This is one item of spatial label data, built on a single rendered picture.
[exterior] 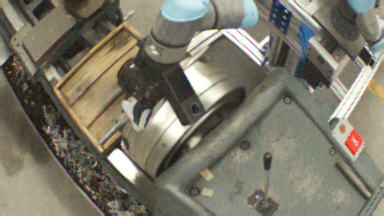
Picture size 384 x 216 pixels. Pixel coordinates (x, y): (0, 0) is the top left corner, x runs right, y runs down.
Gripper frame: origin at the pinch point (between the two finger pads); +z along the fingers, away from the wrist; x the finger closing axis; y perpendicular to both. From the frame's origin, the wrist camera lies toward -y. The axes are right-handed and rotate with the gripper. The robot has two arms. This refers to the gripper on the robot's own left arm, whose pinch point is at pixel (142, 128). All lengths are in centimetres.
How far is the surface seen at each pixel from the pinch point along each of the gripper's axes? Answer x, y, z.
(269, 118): -26.5, -14.3, 1.2
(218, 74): -29.3, 2.4, 5.0
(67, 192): -31, 46, 133
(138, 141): -9.6, 4.7, 17.7
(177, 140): -12.5, -2.5, 11.0
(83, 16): -31, 56, 25
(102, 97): -27, 31, 40
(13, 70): -21, 94, 79
